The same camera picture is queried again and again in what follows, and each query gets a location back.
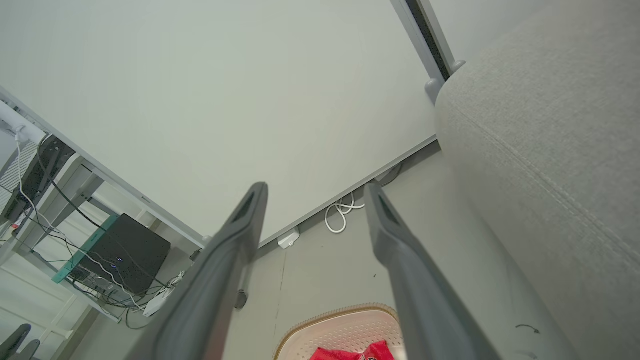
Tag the grey partition post with foot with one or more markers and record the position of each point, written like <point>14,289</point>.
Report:
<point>432,89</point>

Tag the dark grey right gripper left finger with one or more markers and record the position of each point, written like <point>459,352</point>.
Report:
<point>210,290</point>

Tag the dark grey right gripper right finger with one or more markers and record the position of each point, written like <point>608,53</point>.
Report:
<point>425,300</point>

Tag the white floor socket box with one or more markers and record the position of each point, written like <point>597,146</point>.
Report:
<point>288,240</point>

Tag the white power strip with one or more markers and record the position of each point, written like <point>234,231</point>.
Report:
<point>155,303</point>

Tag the white desk frame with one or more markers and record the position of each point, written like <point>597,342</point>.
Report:
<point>100,172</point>

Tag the black computer box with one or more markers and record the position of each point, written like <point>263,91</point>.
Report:
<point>130,250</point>

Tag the white tube bar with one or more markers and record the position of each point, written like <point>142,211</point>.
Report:
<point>20,124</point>

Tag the beige plastic laundry basket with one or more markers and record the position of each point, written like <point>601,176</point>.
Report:
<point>340,330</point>

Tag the teal computer holder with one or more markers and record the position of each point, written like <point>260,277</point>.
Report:
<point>85,247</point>

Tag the black office chair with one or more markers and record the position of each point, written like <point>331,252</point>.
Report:
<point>15,340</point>

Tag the red and white garment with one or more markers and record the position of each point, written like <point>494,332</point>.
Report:
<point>345,355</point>

